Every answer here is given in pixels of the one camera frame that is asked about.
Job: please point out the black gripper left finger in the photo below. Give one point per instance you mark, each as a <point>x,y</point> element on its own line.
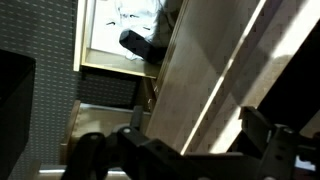
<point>133,156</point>

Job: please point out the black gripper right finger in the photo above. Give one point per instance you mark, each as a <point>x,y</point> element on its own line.
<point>280,153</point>

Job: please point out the plain wooden drawer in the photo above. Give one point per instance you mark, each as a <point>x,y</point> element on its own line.
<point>96,121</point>

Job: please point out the wooden drawer with white cloth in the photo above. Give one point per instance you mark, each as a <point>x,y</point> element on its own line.
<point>116,63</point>

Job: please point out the black rolled garment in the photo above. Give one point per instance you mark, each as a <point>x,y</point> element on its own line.
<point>140,46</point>

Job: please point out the black bin with white sticker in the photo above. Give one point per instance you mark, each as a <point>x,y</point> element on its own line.
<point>15,116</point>

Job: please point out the white patterned cloth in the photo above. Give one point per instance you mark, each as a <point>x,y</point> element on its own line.
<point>140,13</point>

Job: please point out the wooden bed frame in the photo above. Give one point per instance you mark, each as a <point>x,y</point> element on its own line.
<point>260,66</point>

